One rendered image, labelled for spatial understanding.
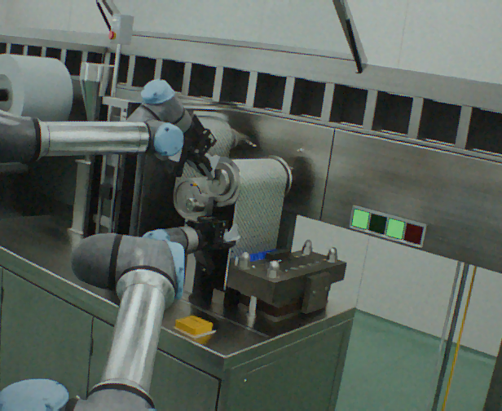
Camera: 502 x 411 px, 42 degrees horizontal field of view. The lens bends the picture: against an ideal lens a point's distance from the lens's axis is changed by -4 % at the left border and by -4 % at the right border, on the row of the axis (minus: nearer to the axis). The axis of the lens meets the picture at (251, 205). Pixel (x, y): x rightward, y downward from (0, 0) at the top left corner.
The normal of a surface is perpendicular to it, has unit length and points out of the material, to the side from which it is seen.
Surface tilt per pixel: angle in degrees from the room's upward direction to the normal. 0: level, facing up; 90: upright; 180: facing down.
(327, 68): 90
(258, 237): 90
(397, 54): 90
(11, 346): 90
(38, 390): 7
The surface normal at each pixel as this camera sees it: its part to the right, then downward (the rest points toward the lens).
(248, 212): 0.79, 0.23
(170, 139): 0.59, 0.24
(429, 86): -0.60, 0.07
